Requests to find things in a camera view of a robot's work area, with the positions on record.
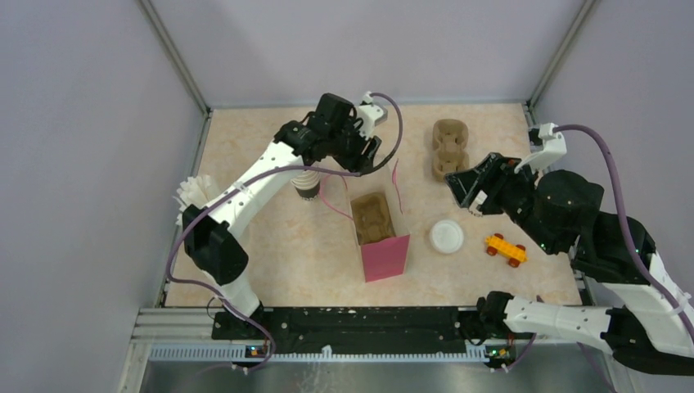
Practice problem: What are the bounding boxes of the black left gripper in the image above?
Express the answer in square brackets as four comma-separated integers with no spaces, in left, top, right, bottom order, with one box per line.
[327,115,381,177]

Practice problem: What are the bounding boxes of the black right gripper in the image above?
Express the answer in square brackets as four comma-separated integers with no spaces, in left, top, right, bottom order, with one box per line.
[442,151,560,255]

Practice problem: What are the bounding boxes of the cream Cakes paper bag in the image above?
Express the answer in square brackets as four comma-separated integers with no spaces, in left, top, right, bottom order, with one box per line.
[318,161,411,282]

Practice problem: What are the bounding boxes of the white paper coffee cup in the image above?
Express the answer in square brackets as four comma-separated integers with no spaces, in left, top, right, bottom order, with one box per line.
[467,191,488,217]

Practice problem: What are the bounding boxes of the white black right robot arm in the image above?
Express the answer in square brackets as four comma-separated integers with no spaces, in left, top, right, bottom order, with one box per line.
[444,153,693,377]

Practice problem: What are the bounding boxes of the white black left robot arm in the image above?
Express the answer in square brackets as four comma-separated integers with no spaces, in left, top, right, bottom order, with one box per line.
[182,93,387,339]

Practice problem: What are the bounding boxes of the brown pulp cup carrier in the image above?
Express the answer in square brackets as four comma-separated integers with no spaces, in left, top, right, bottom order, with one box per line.
[431,119,470,182]

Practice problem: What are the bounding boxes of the stack of translucent lids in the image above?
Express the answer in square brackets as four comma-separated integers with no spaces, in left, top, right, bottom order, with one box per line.
[429,219,465,255]

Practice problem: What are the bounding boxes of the stack of white paper cups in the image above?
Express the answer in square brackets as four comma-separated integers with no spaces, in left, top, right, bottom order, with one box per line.
[291,170,321,201]

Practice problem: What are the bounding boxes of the yellow toy car red wheels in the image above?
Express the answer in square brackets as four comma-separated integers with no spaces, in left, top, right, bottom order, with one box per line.
[484,233,528,269]

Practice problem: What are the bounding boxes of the bundle of white paper straws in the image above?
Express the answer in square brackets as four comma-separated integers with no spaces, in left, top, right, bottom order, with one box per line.
[173,174,221,228]

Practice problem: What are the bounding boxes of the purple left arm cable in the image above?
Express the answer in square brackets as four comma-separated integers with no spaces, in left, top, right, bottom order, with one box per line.
[164,92,404,373]

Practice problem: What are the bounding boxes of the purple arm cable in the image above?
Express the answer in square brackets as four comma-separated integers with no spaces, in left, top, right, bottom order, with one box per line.
[552,123,694,348]
[164,92,404,373]

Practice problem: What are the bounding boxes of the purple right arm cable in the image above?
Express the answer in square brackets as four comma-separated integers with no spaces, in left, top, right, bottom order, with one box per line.
[552,123,694,348]

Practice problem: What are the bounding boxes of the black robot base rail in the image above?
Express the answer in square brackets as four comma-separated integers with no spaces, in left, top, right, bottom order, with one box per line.
[211,306,527,355]

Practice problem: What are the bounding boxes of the grey slotted cable duct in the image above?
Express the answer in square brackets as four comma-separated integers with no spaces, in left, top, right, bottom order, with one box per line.
[149,344,489,364]

